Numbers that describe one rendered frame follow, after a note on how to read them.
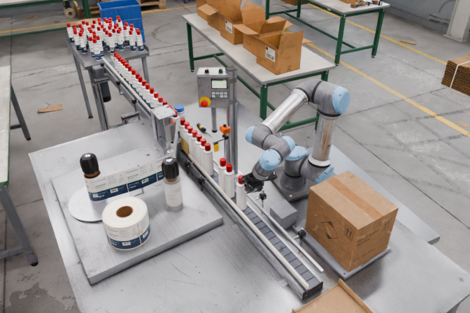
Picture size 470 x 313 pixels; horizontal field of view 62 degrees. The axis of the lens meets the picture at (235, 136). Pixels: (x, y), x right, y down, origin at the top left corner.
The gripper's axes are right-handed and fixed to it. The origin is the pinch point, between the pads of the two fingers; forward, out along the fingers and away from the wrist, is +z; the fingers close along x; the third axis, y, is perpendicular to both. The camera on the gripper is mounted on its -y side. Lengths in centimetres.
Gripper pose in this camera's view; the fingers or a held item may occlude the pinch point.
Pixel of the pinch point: (251, 188)
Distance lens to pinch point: 188.6
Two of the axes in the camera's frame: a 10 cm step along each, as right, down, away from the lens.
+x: 4.5, 8.2, -3.5
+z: -2.5, 4.9, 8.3
